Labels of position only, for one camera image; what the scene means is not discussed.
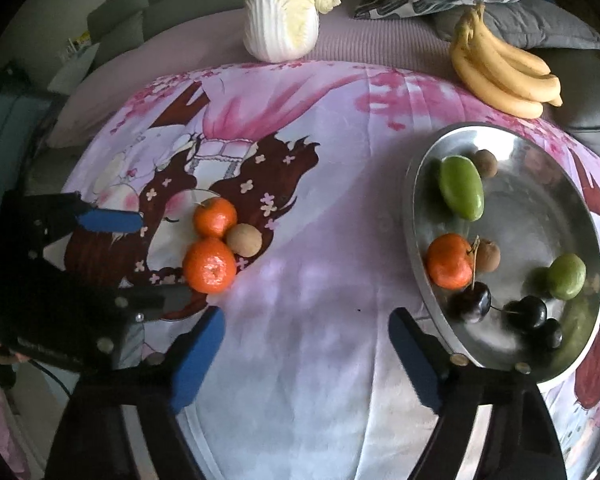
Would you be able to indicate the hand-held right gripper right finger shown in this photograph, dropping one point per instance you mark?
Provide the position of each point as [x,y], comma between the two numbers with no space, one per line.
[412,355]

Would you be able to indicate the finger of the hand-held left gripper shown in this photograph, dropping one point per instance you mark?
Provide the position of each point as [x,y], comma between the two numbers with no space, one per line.
[110,222]
[165,297]

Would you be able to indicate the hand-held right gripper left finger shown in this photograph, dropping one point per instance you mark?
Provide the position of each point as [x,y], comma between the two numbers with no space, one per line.
[195,360]

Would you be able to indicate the dark cherry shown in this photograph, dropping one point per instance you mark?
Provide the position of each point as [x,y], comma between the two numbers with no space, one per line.
[527,312]
[551,335]
[472,304]

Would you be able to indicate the small orange tangerine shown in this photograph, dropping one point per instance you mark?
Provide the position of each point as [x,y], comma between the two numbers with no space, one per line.
[449,265]

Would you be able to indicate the brown longan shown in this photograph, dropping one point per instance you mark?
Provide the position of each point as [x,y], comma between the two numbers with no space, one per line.
[487,256]
[244,240]
[485,164]

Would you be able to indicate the round metal tray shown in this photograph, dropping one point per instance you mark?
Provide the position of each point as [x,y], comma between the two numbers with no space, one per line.
[525,210]

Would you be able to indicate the large orange tangerine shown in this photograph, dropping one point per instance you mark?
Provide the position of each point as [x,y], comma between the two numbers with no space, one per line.
[210,266]

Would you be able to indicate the printed blanket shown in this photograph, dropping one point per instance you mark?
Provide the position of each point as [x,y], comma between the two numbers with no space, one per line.
[330,260]

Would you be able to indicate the green oval fruit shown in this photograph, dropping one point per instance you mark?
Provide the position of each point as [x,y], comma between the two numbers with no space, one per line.
[461,187]
[566,276]

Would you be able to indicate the napa cabbage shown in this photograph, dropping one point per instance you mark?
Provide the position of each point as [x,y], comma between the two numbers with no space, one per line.
[280,15]

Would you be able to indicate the yellow banana bunch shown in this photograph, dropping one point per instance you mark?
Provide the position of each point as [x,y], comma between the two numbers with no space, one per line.
[500,75]

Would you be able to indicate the pink bed sheet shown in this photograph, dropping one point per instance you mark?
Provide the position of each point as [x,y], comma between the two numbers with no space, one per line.
[370,45]

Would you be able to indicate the dark grey cushion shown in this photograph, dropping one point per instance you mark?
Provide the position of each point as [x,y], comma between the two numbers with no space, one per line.
[595,90]

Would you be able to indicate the grey pillow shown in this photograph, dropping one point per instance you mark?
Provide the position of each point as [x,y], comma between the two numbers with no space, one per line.
[545,25]

